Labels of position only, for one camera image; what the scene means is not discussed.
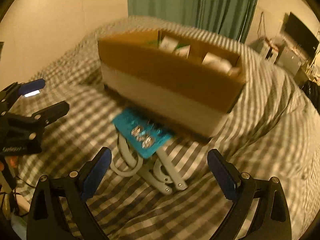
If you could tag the silver mini fridge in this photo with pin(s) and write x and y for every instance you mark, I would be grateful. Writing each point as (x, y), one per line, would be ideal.
(288, 60)

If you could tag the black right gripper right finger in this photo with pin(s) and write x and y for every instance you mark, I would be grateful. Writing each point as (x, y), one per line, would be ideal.
(271, 219)

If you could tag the beige tape roll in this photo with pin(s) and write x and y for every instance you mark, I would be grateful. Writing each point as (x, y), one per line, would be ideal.
(218, 63)

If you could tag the green white medicine box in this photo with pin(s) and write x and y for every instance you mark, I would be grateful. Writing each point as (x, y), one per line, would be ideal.
(171, 45)

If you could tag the white smartphone lit screen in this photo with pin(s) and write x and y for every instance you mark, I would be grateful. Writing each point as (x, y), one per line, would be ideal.
(33, 93)

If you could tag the brown cardboard box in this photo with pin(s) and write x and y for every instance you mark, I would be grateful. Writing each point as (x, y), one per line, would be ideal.
(183, 93)

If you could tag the teal curtain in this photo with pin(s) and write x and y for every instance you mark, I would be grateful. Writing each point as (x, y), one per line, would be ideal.
(230, 18)

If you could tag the grey checkered bed duvet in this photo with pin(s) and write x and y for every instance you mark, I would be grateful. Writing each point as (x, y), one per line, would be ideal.
(273, 130)

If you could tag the white drawer cabinet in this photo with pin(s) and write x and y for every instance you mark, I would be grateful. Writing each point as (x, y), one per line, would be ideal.
(266, 49)

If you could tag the black wall television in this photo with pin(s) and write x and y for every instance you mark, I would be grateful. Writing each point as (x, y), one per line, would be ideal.
(301, 34)

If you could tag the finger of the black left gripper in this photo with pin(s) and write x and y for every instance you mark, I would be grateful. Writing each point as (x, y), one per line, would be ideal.
(50, 114)
(15, 90)

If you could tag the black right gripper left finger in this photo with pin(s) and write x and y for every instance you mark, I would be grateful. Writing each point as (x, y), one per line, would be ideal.
(46, 218)

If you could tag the black backpack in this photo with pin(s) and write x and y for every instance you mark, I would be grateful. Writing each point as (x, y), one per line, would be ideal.
(311, 90)

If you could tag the blue pill blister pack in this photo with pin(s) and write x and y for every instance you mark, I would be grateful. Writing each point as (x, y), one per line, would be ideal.
(144, 135)

